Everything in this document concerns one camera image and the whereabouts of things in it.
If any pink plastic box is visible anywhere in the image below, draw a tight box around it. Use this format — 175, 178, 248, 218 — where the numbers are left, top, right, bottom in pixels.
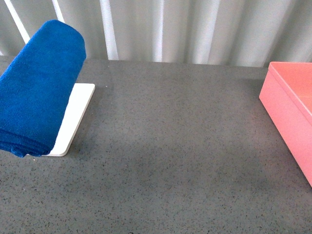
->
259, 61, 312, 182

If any blue microfiber towel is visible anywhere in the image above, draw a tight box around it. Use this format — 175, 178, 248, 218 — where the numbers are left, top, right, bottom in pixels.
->
0, 20, 86, 157

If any white towel rack base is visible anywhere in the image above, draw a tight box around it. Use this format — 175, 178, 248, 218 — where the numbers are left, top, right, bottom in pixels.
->
48, 83, 95, 156

